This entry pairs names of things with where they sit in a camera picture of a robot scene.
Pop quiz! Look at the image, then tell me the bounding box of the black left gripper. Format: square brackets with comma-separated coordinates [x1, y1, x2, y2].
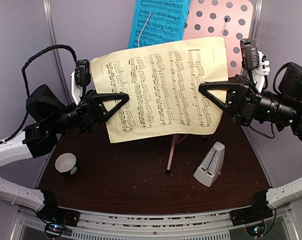
[47, 88, 130, 134]

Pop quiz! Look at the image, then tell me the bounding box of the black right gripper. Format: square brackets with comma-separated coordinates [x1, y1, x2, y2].
[198, 72, 298, 126]

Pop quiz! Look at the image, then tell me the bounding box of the yellow sheet music page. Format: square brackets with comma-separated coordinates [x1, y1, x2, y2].
[91, 36, 228, 143]

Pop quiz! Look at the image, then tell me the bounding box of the pink music stand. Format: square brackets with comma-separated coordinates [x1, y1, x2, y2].
[165, 0, 255, 176]

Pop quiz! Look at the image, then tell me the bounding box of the white metronome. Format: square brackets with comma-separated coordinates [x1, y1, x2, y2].
[193, 141, 225, 187]

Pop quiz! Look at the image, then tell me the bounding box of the blue sheet music page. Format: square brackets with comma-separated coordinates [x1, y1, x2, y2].
[128, 0, 190, 49]

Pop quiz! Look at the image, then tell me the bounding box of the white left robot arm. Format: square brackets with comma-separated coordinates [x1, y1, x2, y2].
[0, 44, 129, 167]

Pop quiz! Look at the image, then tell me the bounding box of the white and dark bowl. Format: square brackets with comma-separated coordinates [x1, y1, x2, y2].
[55, 152, 78, 177]

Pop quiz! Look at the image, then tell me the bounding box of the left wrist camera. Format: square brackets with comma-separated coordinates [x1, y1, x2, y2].
[70, 59, 92, 105]

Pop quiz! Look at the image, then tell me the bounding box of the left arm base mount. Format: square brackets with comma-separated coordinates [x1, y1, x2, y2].
[34, 207, 80, 240]

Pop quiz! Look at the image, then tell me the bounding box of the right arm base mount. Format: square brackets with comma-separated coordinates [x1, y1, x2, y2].
[229, 206, 276, 239]

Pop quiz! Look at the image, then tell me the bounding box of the aluminium front rail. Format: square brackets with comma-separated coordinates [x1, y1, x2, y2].
[15, 197, 295, 240]

